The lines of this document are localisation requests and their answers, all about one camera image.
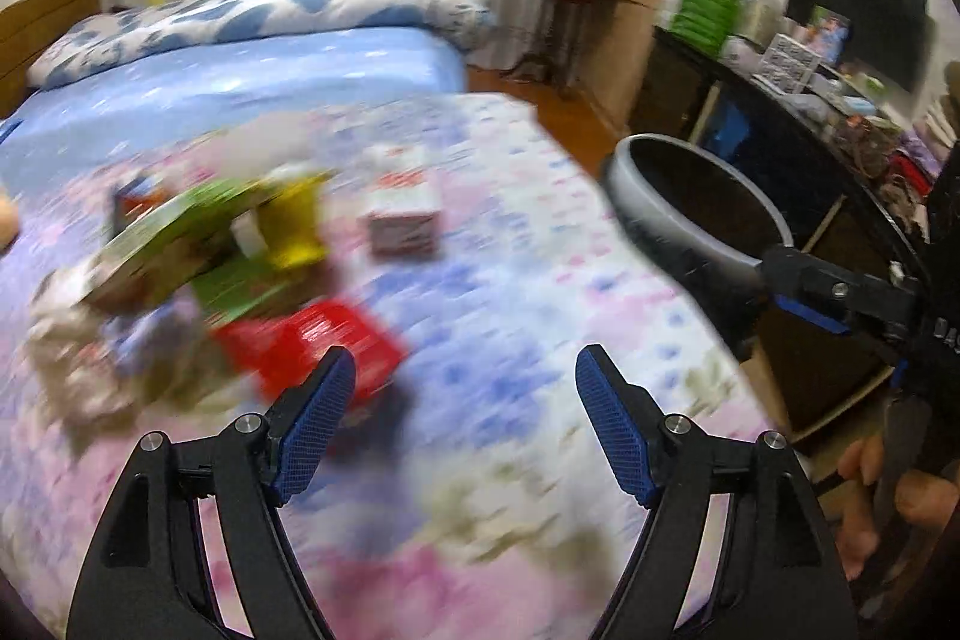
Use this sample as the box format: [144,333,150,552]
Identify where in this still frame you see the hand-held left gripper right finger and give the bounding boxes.
[575,344,860,640]

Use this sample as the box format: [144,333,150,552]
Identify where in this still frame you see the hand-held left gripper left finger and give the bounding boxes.
[66,346,357,640]

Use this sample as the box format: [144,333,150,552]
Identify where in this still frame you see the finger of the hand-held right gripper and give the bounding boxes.
[759,244,935,342]

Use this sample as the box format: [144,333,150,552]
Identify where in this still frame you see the round trash bin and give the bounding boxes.
[600,134,796,363]

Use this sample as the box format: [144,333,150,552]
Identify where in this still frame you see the white and red box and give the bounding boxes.
[360,149,443,259]

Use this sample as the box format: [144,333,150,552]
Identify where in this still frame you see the person's right hand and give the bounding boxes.
[834,436,960,582]

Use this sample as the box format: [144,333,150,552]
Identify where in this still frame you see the red cloth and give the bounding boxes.
[889,158,935,195]

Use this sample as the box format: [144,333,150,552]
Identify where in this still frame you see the purple folded cloth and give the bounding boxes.
[900,130,942,165]

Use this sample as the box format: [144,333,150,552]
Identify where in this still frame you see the brown patterned handbag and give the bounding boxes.
[832,115,901,176]

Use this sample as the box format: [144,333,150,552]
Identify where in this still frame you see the floral quilt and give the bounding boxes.
[0,92,796,640]

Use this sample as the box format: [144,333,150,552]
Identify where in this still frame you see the light blue tissue pack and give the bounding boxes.
[808,91,877,120]

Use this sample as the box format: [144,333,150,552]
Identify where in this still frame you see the blue cloth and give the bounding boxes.
[709,100,751,157]

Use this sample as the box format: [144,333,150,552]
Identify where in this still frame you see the yellow packet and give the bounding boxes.
[255,173,332,270]

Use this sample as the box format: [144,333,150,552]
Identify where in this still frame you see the green box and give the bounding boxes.
[79,175,316,320]

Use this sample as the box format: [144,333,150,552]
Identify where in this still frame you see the sheet of small photos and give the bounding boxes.
[754,34,822,90]

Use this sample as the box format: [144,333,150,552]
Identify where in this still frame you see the crumpled paper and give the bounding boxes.
[22,269,151,438]

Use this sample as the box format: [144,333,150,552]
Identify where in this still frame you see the clear plastic jar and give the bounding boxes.
[739,0,781,41]

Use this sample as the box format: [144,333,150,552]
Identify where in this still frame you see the stack of green boxes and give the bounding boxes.
[664,0,743,49]

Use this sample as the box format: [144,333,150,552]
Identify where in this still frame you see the blue bed sheet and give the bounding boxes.
[0,25,470,191]

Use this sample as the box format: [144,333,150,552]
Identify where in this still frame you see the wooden headboard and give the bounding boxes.
[0,0,102,116]

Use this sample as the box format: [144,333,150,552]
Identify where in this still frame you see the photo frame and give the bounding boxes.
[806,5,852,64]

